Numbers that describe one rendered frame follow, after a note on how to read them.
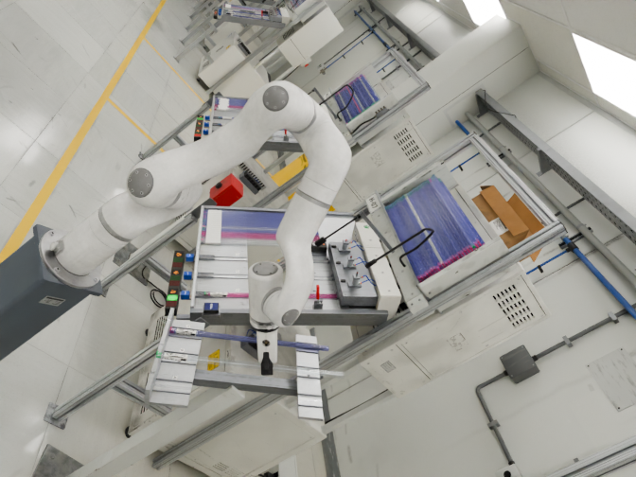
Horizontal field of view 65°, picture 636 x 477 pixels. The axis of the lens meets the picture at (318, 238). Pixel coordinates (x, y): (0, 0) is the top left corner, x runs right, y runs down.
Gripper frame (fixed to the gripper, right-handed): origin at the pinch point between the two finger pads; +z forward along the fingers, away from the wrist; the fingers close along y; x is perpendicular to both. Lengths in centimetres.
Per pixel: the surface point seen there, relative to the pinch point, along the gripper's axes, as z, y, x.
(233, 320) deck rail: 15.5, 38.3, 13.0
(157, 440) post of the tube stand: 39, 8, 36
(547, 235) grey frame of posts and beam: -19, 39, -92
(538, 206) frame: -22, 54, -95
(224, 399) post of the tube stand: 21.4, 7.9, 13.3
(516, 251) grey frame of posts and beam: -12, 40, -84
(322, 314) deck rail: 15.2, 40.6, -18.5
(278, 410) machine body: 69, 44, -3
